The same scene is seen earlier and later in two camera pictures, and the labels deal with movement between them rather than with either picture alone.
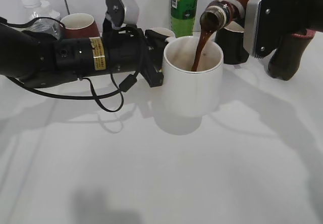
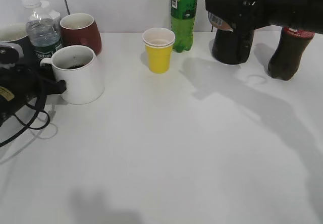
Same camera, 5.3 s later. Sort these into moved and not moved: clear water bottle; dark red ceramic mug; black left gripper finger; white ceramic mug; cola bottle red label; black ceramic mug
Moved: black left gripper finger; white ceramic mug
Not moved: dark red ceramic mug; black ceramic mug; cola bottle red label; clear water bottle
